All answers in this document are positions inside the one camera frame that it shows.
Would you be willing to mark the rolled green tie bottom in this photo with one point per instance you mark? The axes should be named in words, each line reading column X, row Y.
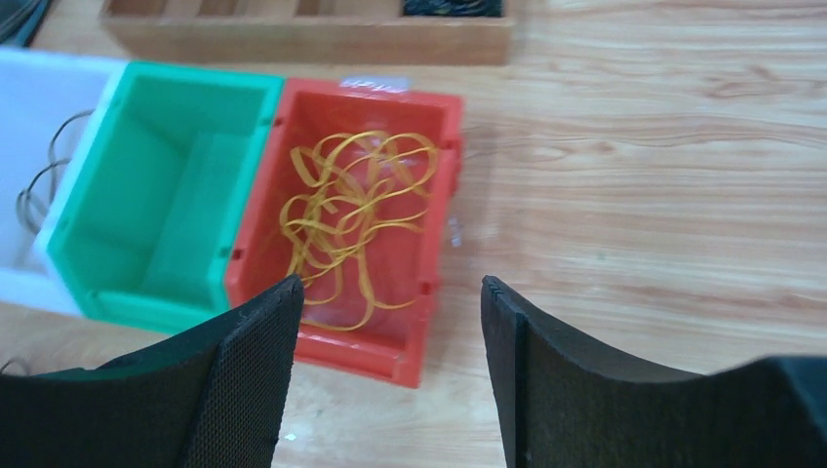
column 453, row 8

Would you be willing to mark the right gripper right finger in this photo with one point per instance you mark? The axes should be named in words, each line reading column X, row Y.
column 567, row 399

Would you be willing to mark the red plastic bin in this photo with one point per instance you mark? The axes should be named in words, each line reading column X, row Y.
column 352, row 195

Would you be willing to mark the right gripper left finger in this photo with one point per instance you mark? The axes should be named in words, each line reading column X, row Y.
column 211, row 396

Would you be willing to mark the green plastic bin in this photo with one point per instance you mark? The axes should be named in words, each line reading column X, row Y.
column 148, row 227

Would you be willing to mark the wooden compartment tray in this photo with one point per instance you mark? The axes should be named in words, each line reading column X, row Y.
column 334, row 32

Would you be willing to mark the white plastic bin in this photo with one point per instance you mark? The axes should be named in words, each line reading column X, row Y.
column 51, row 107

